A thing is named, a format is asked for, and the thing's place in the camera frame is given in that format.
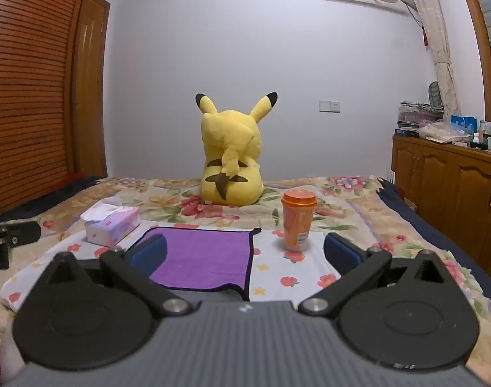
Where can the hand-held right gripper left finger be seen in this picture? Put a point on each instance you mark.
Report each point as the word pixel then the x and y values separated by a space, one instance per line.
pixel 148 250

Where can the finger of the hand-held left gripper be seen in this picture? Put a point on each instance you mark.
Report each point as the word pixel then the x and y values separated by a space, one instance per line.
pixel 16 234

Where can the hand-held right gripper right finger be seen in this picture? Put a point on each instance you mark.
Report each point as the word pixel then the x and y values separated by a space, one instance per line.
pixel 342 250

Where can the purple towel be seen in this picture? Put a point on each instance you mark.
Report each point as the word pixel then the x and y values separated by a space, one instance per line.
pixel 207 258

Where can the tissue box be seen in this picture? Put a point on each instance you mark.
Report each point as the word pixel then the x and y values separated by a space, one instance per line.
pixel 110 223

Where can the orange cup with lid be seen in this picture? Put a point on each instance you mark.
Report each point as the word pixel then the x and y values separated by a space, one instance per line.
pixel 297 221

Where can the white strawberry print cloth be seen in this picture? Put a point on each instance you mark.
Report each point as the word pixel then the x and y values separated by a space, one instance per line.
pixel 277 280

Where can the wooden cabinet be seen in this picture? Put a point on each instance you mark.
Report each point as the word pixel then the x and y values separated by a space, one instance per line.
pixel 451 185

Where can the yellow plush toy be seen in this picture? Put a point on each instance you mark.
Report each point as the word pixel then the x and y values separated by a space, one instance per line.
pixel 231 153

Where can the dark flat box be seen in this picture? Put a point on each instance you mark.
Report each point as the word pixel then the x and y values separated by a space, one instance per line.
pixel 406 132

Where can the wooden louvred wardrobe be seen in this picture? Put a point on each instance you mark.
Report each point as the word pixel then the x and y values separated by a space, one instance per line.
pixel 24 88

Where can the clear bag of cloth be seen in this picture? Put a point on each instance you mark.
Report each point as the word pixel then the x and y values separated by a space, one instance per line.
pixel 443 133

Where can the stack of folded cloths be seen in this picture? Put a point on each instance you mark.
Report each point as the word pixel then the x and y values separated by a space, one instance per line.
pixel 418 115

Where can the wooden door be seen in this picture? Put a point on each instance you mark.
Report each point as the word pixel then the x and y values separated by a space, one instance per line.
pixel 88 88

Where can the blue box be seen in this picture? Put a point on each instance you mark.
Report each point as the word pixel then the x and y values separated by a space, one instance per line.
pixel 463 124

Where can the grey fan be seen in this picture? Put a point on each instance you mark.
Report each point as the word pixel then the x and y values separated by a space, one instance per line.
pixel 434 93

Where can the cream lace curtain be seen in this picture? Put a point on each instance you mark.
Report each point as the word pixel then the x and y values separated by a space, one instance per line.
pixel 441 48

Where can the white wall switch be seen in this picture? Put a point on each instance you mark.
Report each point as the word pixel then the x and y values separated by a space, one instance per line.
pixel 329 106

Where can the wooden window frame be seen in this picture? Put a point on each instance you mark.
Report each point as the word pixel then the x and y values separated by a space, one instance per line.
pixel 481 36

